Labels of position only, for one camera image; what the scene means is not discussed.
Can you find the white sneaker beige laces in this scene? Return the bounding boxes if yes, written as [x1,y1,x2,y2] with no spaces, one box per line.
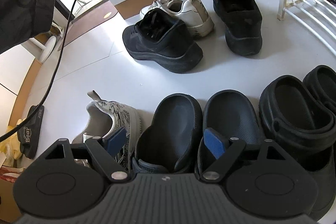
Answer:
[72,91,142,170]

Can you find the black clog slipper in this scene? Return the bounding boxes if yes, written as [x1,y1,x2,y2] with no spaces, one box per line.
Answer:
[131,93,203,174]
[197,90,265,174]

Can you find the black suede sneaker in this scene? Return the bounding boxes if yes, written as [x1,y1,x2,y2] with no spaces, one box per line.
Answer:
[122,9,203,73]

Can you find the brown floor mat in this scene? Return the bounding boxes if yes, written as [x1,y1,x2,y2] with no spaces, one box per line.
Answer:
[64,0,118,46]

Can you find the black Bear slide sandal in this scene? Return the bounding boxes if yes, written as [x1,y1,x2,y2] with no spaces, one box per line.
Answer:
[18,106,45,159]

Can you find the yellow plastic bag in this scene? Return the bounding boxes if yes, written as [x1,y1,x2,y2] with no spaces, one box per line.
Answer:
[1,132,22,167]

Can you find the white stool base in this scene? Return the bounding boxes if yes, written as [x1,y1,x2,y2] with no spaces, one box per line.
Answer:
[29,36,57,63]

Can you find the brown cardboard box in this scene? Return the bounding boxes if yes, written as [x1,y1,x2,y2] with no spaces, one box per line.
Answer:
[0,166,25,223]

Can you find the black chunky strap clog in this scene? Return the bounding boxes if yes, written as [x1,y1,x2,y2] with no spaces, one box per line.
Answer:
[259,75,335,221]

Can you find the black cable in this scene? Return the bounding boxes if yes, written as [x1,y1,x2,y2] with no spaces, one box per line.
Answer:
[0,0,81,143]

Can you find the white wire rack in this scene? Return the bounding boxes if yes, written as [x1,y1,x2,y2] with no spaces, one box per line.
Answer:
[277,0,335,54]

